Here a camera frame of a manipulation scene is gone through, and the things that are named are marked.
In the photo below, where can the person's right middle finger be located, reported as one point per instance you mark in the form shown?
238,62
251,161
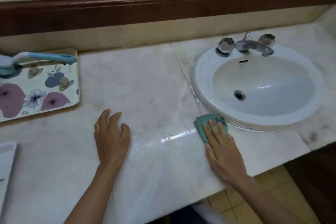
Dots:
215,128

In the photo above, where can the person's left middle finger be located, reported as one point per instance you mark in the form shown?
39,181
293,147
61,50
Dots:
104,117

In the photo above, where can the person's right hand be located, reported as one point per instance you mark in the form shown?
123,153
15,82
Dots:
224,157

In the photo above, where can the metal sink drain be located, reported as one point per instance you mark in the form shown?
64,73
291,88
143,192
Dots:
239,95

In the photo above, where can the person's right thumb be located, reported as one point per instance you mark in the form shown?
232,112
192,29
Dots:
208,151

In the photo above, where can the chrome faucet spout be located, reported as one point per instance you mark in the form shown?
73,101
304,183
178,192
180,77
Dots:
252,45

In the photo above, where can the white oval sink basin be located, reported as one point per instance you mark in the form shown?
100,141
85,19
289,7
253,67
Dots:
262,87

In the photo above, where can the white plastic container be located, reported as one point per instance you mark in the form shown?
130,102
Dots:
6,163

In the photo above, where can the person's left thumb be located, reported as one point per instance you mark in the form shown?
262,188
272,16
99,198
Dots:
126,131

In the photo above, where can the person's left hand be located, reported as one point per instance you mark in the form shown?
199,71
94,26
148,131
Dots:
111,143

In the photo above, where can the person's right little finger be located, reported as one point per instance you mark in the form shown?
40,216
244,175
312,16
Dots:
230,139

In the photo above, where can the floral print tray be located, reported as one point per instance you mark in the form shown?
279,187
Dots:
39,95

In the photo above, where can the person's left forearm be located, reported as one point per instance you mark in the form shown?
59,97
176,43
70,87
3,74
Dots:
91,195

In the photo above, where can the brown framed wall mirror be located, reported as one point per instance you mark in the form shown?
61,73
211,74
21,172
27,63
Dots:
157,12

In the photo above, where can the dark wooden cabinet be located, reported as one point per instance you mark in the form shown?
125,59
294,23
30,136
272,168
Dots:
315,179

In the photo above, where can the green cleaning cloth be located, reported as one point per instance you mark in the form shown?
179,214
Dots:
202,126

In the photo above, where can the person's right forearm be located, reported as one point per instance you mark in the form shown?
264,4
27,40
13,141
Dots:
262,202

